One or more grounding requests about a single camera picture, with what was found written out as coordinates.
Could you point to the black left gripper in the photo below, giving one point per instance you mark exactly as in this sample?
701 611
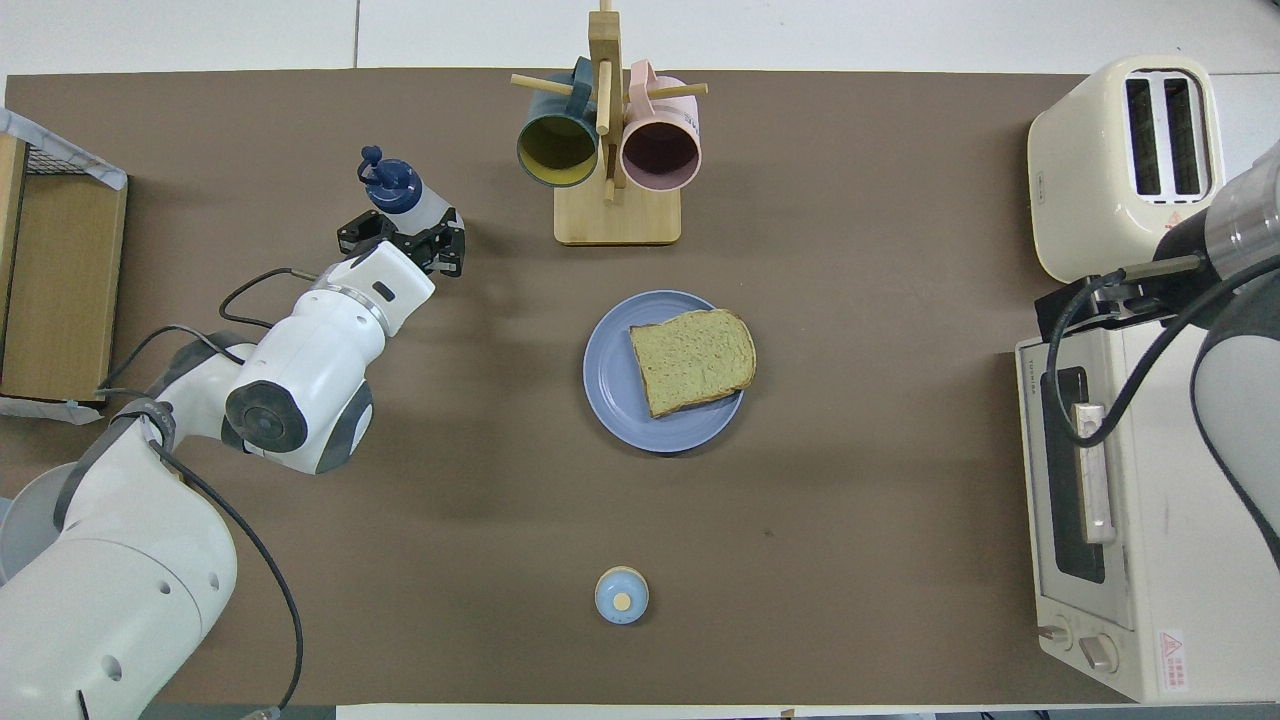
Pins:
410 243

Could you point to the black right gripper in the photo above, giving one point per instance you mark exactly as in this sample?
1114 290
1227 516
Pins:
1185 275

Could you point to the toasted bread slice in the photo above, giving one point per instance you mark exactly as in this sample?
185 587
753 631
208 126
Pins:
695 360

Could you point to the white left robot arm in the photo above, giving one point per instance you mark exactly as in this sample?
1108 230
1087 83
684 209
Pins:
120 580

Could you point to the round blue plate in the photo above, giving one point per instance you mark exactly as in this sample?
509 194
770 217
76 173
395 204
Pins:
615 390

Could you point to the pale grey plate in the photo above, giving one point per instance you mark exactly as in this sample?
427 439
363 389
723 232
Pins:
25 520

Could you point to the cream two-slot toaster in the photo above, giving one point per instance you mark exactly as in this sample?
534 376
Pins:
1090 180

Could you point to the teal mug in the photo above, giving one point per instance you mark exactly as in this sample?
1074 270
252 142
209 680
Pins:
555 150

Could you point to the wooden mug tree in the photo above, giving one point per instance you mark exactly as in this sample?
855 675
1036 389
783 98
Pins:
618 220

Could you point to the pink ribbed mug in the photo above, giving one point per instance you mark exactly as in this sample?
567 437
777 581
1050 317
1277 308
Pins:
660 150

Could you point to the brown table mat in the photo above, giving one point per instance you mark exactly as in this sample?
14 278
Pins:
850 150

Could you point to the white toaster oven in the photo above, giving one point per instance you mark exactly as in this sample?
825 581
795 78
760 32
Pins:
1150 620

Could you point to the blue patterned white cloth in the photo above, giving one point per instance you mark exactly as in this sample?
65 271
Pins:
60 155
45 410

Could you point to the small blue dome wooden knob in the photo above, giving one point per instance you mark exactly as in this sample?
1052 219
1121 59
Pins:
621 595

